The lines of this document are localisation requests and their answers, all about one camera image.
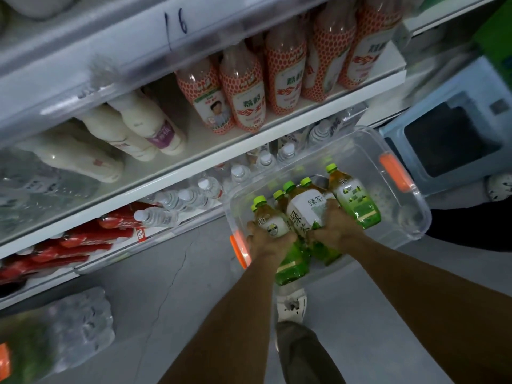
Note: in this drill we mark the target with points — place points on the person's right hand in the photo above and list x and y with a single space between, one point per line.
340 233

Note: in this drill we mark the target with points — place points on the person's left hand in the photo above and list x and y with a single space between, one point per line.
270 247

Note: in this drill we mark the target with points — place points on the person's right fingers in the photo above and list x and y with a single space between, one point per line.
334 213

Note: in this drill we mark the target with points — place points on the person's left fingers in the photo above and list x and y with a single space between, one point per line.
254 231

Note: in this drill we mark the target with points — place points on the green tea bottle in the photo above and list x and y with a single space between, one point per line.
280 201
296 216
318 203
356 199
270 219

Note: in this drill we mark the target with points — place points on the person's right forearm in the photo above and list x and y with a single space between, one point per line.
432 311

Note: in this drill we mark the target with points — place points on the person's left forearm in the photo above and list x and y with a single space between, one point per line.
232 327

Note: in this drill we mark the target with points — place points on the row of clear water bottles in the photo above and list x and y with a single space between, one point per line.
208 187

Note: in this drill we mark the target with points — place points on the white perforated clog shoe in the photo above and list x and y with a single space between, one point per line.
291 307
500 187

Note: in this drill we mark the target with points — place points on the white shelf unit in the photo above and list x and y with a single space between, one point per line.
280 119

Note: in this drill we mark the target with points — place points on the small red white price tag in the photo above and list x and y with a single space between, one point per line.
140 234

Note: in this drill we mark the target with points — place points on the grey trouser leg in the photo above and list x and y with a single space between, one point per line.
304 355

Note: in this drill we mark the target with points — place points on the row of orange patterned bottles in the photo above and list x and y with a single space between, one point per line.
244 91

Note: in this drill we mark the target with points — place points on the black trouser leg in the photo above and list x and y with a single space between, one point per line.
476 227

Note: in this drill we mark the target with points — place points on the white milk bottle purple label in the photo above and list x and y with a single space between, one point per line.
148 123

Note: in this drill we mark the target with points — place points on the row of red soda bottles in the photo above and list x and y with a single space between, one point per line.
88 235

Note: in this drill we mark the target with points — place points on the light blue plastic stool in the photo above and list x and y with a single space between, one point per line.
480 87

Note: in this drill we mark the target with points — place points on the wrapped pack of water bottles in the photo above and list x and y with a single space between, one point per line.
80 327

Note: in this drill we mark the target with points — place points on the group of clear plastic bottles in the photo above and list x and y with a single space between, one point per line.
36 183

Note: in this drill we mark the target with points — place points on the green box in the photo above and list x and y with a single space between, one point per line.
498 43

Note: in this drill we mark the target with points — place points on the bin with green items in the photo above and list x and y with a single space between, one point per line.
24 355

